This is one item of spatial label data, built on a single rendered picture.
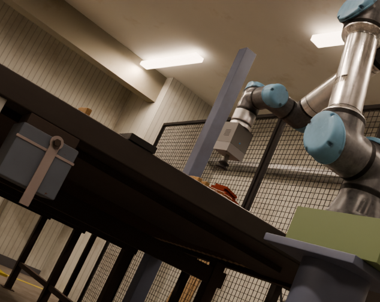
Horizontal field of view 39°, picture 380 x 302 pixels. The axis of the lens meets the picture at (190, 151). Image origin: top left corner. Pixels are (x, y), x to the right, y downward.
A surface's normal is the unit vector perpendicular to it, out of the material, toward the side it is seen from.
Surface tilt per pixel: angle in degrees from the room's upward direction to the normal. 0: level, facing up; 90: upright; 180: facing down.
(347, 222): 90
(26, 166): 90
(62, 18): 90
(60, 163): 90
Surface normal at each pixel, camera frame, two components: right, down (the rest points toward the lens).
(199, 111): 0.59, 0.06
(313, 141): -0.81, -0.37
